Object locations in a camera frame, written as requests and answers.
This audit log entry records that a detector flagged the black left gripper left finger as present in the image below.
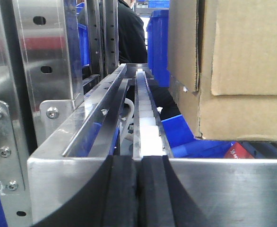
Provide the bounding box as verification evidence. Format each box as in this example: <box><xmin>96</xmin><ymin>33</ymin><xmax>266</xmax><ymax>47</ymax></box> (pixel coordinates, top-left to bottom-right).
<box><xmin>35</xmin><ymin>156</ymin><xmax>136</xmax><ymax>227</ymax></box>

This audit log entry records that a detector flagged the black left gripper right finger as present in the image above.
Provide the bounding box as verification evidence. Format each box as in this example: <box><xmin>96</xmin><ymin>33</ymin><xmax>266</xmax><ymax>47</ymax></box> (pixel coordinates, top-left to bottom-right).
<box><xmin>137</xmin><ymin>156</ymin><xmax>211</xmax><ymax>227</ymax></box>

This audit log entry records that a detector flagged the brown cardboard carton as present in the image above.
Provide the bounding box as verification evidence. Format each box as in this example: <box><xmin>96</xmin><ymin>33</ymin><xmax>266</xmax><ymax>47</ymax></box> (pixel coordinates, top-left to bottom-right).
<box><xmin>168</xmin><ymin>0</ymin><xmax>277</xmax><ymax>142</ymax></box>

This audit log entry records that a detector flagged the blue bin below shelf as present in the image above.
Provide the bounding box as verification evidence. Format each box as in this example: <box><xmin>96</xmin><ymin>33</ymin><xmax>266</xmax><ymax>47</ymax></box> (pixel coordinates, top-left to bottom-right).
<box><xmin>91</xmin><ymin>114</ymin><xmax>238</xmax><ymax>158</ymax></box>

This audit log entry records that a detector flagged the blue bin behind carton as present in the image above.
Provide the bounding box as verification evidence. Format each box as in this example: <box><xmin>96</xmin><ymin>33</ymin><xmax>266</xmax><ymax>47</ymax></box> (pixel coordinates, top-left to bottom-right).
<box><xmin>147</xmin><ymin>9</ymin><xmax>170</xmax><ymax>87</ymax></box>

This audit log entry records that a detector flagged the red snack package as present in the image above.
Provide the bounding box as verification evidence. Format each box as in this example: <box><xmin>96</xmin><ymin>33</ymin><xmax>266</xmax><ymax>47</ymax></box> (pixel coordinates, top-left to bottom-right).
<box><xmin>224</xmin><ymin>142</ymin><xmax>254</xmax><ymax>159</ymax></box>

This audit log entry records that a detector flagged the person in black jacket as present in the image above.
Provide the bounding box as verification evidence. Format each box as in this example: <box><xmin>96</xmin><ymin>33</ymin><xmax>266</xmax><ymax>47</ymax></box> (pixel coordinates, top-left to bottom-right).
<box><xmin>118</xmin><ymin>0</ymin><xmax>181</xmax><ymax>120</ymax></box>

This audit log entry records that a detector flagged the blue bin left background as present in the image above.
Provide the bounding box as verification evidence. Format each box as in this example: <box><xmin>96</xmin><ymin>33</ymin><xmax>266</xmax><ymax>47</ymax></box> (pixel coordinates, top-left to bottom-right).
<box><xmin>76</xmin><ymin>2</ymin><xmax>90</xmax><ymax>66</ymax></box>

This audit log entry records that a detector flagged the white roller track rail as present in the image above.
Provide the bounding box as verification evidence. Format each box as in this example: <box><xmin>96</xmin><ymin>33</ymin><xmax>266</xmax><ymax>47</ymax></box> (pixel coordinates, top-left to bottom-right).
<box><xmin>133</xmin><ymin>69</ymin><xmax>173</xmax><ymax>158</ymax></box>

